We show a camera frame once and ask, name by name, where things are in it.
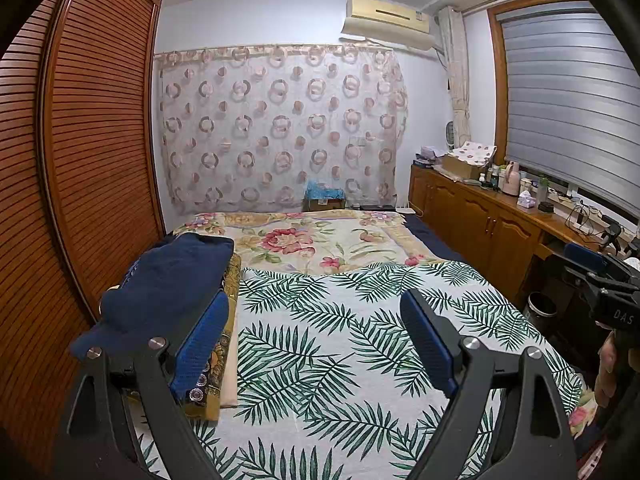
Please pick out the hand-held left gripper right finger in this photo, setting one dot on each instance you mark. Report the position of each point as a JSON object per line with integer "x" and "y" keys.
{"x": 425, "y": 345}

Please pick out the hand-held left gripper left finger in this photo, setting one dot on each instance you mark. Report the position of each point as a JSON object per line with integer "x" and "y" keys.
{"x": 200, "y": 345}

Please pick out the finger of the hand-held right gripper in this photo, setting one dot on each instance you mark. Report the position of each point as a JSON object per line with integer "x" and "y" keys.
{"x": 587, "y": 256}
{"x": 577, "y": 277}

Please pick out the navy printed t-shirt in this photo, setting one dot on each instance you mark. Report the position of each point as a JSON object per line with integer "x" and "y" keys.
{"x": 160, "y": 285}

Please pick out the person's right hand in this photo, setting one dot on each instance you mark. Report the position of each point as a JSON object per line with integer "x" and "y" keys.
{"x": 609, "y": 365}

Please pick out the black tripod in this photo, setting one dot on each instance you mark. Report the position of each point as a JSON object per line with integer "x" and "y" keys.
{"x": 612, "y": 232}

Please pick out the white printed bag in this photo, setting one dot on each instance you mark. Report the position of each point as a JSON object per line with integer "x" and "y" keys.
{"x": 633, "y": 264}

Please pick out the peach folded cloth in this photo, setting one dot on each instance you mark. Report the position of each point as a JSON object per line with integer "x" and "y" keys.
{"x": 231, "y": 375}

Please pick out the metal waste bin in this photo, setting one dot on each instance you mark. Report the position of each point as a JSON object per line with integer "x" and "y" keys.
{"x": 542, "y": 312}

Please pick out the small black box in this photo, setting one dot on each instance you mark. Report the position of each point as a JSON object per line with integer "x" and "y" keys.
{"x": 545, "y": 207}

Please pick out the green bottle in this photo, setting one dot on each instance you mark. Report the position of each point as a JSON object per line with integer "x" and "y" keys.
{"x": 542, "y": 187}

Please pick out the lavender tissue pack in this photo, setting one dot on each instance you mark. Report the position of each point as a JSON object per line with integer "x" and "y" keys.
{"x": 527, "y": 200}

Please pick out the palm leaf print blanket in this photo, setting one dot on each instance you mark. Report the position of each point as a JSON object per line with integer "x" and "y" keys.
{"x": 325, "y": 340}

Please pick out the pink thermos jug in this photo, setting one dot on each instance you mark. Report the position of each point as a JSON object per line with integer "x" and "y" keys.
{"x": 511, "y": 180}

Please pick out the navy bed sheet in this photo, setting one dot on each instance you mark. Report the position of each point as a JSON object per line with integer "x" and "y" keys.
{"x": 425, "y": 232}

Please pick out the wooden cabinet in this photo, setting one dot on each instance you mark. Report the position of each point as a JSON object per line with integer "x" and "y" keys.
{"x": 480, "y": 215}

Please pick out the dark glass bottle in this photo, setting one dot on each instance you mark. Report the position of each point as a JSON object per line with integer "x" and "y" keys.
{"x": 494, "y": 176}

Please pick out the floral blanket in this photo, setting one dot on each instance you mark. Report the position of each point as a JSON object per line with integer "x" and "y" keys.
{"x": 300, "y": 240}

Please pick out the white spotted cloth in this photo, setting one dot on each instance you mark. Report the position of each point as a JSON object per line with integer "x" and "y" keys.
{"x": 475, "y": 152}

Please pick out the grey window blind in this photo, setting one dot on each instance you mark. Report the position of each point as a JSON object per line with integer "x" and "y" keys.
{"x": 565, "y": 100}

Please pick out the small cardboard box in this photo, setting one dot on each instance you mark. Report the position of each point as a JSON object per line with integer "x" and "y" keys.
{"x": 326, "y": 205}

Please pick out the small desk fan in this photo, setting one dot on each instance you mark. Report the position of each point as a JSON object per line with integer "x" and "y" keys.
{"x": 451, "y": 135}

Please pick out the crumpled blue cloth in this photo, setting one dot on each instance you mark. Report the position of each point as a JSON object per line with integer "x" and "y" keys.
{"x": 325, "y": 190}

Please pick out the purple box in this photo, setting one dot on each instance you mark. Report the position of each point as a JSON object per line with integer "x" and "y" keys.
{"x": 429, "y": 153}

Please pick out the beige lace window curtain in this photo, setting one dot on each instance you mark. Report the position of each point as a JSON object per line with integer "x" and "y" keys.
{"x": 460, "y": 85}

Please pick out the circle-patterned sheer curtain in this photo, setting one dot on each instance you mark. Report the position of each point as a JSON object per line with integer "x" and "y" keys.
{"x": 280, "y": 125}

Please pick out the wooden louvred wardrobe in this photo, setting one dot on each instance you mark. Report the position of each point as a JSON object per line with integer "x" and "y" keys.
{"x": 90, "y": 135}

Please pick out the beige air conditioner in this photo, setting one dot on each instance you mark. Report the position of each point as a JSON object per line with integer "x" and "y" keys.
{"x": 385, "y": 15}

